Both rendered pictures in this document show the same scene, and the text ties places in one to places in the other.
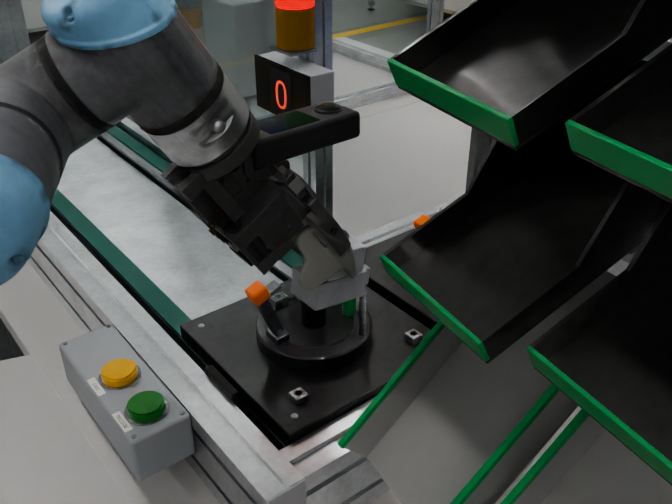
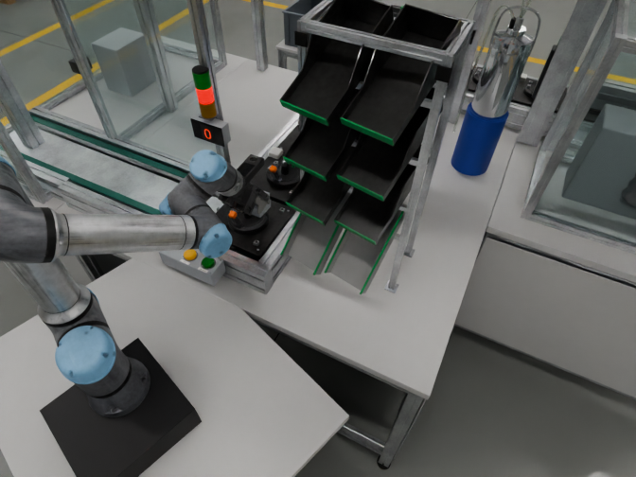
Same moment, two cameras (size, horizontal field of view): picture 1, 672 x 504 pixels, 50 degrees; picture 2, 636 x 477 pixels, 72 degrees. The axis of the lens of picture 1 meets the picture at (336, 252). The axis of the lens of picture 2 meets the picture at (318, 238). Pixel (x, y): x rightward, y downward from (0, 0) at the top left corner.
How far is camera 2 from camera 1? 69 cm
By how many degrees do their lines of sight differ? 27
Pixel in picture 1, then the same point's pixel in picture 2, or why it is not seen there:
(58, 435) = (168, 282)
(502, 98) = (317, 165)
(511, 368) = not seen: hidden behind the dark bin
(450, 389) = (308, 229)
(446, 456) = (312, 248)
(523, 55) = (318, 150)
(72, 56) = (204, 184)
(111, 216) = (125, 188)
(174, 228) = (158, 186)
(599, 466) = (352, 238)
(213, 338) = not seen: hidden behind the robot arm
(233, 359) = not seen: hidden behind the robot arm
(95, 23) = (213, 176)
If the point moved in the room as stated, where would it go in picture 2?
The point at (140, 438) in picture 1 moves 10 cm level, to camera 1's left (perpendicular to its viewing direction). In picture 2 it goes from (212, 273) to (181, 284)
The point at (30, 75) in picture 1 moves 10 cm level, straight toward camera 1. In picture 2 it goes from (193, 191) to (221, 212)
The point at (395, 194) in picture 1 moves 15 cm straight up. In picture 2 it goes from (238, 139) to (233, 111)
